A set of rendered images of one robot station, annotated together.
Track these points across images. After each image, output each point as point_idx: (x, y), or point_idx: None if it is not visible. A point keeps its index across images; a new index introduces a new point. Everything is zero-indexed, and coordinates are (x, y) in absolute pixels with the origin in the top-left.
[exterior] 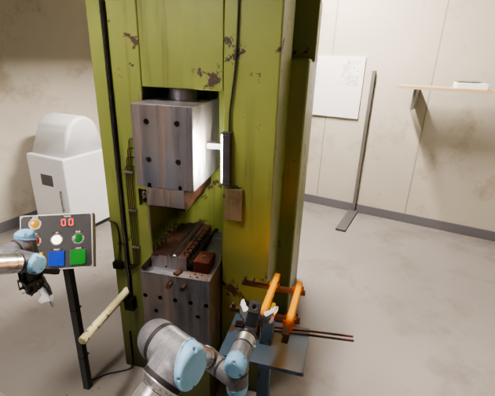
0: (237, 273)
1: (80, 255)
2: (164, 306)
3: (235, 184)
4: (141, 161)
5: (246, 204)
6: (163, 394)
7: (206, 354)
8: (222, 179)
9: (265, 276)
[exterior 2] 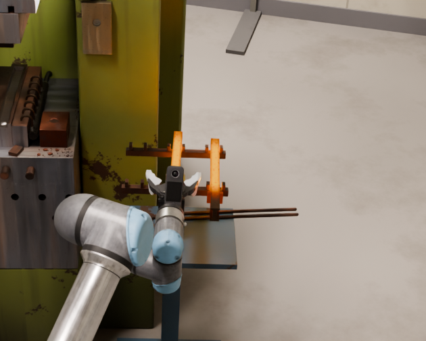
0: (107, 142)
1: None
2: None
3: None
4: None
5: (117, 26)
6: (117, 271)
7: (153, 224)
8: None
9: (154, 139)
